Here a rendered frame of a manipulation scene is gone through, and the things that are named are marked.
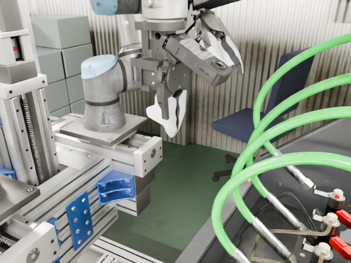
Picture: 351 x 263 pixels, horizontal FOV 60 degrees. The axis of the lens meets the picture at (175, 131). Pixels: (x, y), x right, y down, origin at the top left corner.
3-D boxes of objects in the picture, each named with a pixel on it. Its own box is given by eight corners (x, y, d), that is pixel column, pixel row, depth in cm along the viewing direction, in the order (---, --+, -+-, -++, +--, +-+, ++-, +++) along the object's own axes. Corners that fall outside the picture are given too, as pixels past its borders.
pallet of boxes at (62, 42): (102, 127, 354) (89, 15, 302) (44, 160, 287) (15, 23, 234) (28, 109, 404) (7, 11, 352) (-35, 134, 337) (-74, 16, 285)
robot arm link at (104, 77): (80, 94, 107) (74, 55, 101) (117, 88, 113) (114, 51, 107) (89, 105, 98) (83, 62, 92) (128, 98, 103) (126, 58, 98)
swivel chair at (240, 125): (293, 170, 271) (317, 46, 225) (282, 210, 223) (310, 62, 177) (225, 154, 297) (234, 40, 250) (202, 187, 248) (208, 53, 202)
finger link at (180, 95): (161, 125, 64) (160, 82, 60) (186, 132, 61) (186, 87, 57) (152, 130, 62) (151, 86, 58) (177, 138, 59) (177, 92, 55)
